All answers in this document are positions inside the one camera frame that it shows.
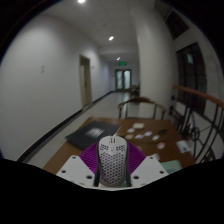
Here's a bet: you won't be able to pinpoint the wooden armchair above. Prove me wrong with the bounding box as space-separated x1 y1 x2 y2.
117 96 168 120

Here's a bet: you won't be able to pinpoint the white rectangular card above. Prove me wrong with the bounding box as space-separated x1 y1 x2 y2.
132 122 146 130

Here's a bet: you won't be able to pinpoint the ceiling lights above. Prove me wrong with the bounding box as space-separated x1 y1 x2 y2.
77 0 121 61

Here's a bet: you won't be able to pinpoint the glass double door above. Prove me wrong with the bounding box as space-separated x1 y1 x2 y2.
114 68 132 92

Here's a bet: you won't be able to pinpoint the black flat folder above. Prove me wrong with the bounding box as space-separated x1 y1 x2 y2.
64 120 122 151

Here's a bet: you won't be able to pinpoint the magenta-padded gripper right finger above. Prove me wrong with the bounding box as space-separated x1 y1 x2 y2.
126 142 170 188

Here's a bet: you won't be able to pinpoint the black railing with wooden handrail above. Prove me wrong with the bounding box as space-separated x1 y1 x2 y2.
169 83 224 164

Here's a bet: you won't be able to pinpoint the side doorway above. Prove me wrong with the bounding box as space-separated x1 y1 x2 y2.
78 54 93 108

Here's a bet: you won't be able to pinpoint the white honeycomb computer mouse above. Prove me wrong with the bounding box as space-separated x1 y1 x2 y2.
96 134 132 187

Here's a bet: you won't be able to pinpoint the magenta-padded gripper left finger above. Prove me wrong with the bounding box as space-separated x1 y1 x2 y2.
55 142 101 188

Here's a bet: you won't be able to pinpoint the dark window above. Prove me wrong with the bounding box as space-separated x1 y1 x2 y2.
175 42 208 116

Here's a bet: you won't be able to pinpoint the distant wooden chair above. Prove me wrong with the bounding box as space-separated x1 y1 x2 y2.
129 84 141 98

